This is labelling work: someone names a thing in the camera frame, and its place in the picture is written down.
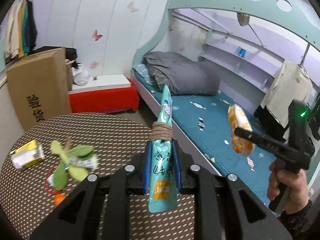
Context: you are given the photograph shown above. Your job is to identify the orange cap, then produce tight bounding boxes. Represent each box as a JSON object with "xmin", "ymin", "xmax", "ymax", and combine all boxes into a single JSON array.
[{"xmin": 54, "ymin": 193, "xmax": 66, "ymax": 206}]

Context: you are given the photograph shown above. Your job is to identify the green fabric leaf toy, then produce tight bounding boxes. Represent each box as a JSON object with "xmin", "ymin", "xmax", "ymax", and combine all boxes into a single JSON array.
[{"xmin": 50, "ymin": 140, "xmax": 99, "ymax": 191}]

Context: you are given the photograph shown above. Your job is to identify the green printed wrapper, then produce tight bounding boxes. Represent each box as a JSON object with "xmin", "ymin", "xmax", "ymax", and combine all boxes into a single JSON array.
[{"xmin": 67, "ymin": 154, "xmax": 99, "ymax": 170}]

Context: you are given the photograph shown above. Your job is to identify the orange white snack packet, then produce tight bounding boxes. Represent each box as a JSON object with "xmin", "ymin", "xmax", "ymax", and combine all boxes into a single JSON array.
[{"xmin": 227, "ymin": 103, "xmax": 256, "ymax": 157}]

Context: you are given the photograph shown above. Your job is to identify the yellow white paper box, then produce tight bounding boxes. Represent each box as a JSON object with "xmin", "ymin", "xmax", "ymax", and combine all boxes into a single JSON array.
[{"xmin": 10, "ymin": 139, "xmax": 45, "ymax": 171}]

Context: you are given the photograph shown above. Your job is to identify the teal snack pouch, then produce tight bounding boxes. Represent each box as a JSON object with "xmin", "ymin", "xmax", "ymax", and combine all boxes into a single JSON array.
[{"xmin": 149, "ymin": 85, "xmax": 177, "ymax": 213}]

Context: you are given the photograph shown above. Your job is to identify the person's right hand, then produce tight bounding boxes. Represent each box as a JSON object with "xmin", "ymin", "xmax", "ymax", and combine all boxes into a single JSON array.
[{"xmin": 267, "ymin": 161, "xmax": 309, "ymax": 215}]

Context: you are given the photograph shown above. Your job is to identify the polka dot tablecloth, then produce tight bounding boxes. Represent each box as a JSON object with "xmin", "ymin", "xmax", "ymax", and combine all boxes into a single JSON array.
[{"xmin": 1, "ymin": 113, "xmax": 151, "ymax": 239}]

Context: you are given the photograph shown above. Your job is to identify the beige hanging shirt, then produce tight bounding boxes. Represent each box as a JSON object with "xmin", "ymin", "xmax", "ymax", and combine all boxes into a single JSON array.
[{"xmin": 260, "ymin": 60, "xmax": 312, "ymax": 127}]

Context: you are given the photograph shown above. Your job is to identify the red storage bench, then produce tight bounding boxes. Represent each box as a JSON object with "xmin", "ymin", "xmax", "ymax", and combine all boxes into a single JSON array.
[{"xmin": 69, "ymin": 74, "xmax": 139, "ymax": 113}]

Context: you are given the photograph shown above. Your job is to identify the large cardboard box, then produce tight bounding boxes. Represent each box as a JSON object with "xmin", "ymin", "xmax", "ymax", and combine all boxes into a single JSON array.
[{"xmin": 6, "ymin": 48, "xmax": 72, "ymax": 131}]

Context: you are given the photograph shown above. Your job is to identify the grey folded duvet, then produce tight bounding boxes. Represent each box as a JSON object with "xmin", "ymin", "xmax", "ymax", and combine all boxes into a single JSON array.
[{"xmin": 143, "ymin": 51, "xmax": 220, "ymax": 96}]

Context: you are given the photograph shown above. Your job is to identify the white plastic bag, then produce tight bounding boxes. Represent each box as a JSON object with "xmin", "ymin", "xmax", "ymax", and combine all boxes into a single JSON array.
[{"xmin": 72, "ymin": 64, "xmax": 89, "ymax": 86}]

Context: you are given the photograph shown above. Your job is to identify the hanging clothes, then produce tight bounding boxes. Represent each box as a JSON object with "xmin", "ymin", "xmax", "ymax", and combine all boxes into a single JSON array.
[{"xmin": 4, "ymin": 0, "xmax": 37, "ymax": 62}]

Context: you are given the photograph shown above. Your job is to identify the red string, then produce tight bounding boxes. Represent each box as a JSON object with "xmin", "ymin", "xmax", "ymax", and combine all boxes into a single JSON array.
[{"xmin": 44, "ymin": 167, "xmax": 62, "ymax": 197}]

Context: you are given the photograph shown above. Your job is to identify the teal bunk bed frame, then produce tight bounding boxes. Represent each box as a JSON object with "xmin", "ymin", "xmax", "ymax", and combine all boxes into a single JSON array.
[{"xmin": 130, "ymin": 0, "xmax": 320, "ymax": 213}]

